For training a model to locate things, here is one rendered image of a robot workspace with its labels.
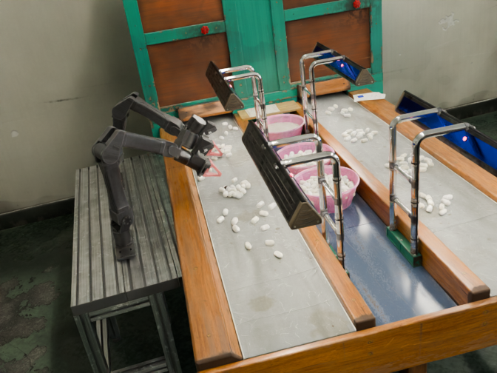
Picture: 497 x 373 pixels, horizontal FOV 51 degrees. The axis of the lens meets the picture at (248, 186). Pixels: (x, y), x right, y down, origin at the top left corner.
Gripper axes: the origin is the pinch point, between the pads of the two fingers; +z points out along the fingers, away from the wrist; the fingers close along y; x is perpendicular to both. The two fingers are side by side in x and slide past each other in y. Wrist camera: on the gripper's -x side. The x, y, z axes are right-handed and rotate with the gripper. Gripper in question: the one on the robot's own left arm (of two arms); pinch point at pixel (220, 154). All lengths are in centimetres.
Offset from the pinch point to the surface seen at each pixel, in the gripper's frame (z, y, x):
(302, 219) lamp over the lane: -18, -122, -27
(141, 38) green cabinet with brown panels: -51, 53, -20
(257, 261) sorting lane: -2, -89, 3
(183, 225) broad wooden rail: -18, -60, 15
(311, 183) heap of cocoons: 23, -45, -19
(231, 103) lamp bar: -17.4, -25.1, -26.8
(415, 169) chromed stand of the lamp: 16, -101, -50
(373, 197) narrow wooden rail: 37, -65, -30
